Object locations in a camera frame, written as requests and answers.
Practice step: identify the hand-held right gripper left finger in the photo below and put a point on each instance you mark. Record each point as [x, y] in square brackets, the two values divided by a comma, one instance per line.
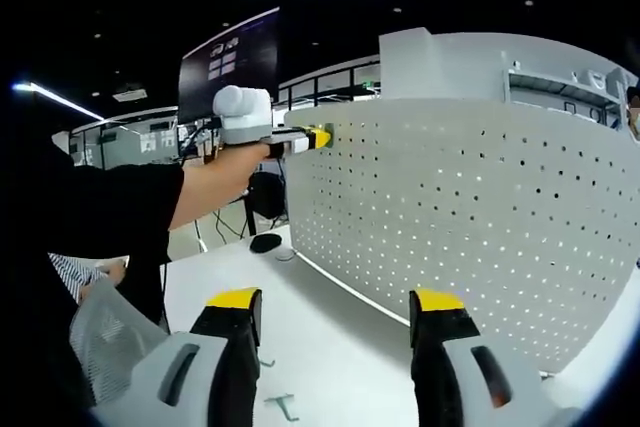
[190, 372]

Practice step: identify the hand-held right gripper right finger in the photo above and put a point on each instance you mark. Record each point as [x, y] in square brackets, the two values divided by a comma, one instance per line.
[450, 377]

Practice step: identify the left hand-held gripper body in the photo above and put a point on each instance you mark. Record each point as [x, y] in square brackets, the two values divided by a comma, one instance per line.
[245, 114]

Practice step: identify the white perforated mounting plate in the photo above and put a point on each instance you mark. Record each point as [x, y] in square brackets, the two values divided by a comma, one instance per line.
[450, 227]

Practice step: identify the person's left hand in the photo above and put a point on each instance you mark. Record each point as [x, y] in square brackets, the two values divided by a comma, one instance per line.
[247, 162]

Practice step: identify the large dark display screen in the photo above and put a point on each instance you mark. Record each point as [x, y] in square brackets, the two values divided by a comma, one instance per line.
[230, 67]

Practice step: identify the black laptop stand leg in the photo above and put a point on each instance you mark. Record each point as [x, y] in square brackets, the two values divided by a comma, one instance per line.
[251, 217]

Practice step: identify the grey mesh chair back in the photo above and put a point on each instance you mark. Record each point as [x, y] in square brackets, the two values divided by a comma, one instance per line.
[110, 337]

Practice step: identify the black computer mouse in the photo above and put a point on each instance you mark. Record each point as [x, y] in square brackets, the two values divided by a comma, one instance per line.
[264, 243]

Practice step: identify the small white round disc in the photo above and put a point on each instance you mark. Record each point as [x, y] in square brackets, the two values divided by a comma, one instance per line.
[285, 255]

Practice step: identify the ceiling projector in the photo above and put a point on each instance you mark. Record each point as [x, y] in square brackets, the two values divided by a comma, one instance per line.
[130, 95]

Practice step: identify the grey metal shelf rack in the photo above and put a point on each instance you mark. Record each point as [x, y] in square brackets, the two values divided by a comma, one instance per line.
[560, 84]

